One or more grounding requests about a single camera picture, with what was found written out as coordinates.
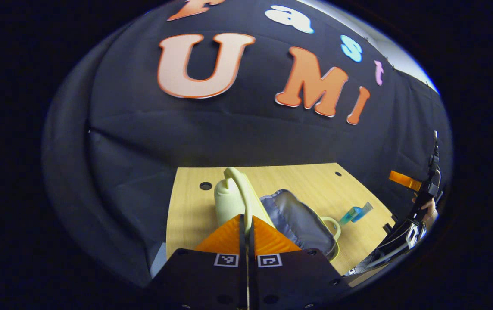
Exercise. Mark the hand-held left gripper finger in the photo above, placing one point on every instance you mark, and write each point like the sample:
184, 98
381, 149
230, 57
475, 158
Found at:
252, 275
243, 275

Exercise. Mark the white and blue tube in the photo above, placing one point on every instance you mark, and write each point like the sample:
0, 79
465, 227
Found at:
366, 209

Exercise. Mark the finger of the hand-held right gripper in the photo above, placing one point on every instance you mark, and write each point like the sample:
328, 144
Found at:
404, 180
401, 241

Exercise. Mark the pale yellow suitcase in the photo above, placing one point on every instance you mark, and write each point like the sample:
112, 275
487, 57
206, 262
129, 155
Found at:
294, 219

